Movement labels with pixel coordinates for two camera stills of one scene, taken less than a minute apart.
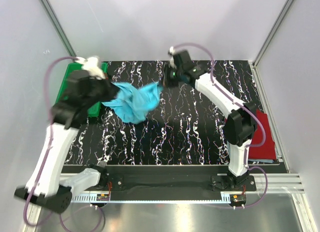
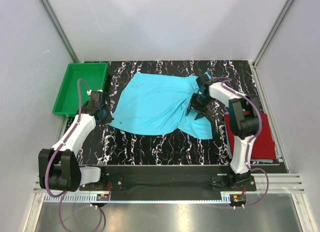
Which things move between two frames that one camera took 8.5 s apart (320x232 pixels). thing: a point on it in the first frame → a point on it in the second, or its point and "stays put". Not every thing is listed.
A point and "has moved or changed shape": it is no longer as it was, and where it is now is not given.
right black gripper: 167,82 → 201,111
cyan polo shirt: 134,105 has moved or changed shape
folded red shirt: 267,149 stays put
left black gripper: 113,91 → 109,118
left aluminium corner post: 57,24 stays put
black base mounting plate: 170,185 stays put
